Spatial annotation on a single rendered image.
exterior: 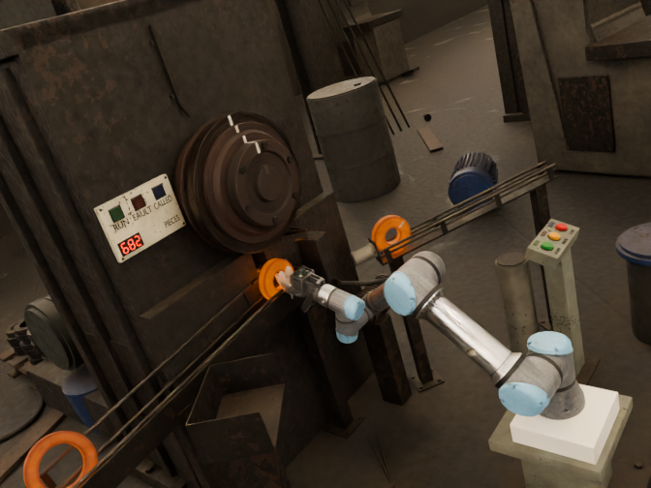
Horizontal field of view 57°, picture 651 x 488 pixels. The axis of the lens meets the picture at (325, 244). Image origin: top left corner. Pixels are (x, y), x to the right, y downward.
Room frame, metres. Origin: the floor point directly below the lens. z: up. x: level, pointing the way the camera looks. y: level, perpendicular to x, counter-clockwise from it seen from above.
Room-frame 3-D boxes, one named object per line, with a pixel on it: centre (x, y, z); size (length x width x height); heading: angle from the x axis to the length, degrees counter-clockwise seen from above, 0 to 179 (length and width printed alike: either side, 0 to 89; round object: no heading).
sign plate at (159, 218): (1.80, 0.52, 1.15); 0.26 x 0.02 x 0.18; 135
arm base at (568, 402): (1.38, -0.52, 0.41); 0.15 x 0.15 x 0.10
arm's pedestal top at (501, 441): (1.38, -0.52, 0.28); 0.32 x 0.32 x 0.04; 45
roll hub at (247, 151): (1.89, 0.13, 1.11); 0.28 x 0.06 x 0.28; 135
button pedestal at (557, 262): (1.92, -0.80, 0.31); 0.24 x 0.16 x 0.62; 135
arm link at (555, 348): (1.37, -0.51, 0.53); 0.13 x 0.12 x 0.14; 131
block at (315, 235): (2.14, 0.04, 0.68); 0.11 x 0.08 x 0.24; 45
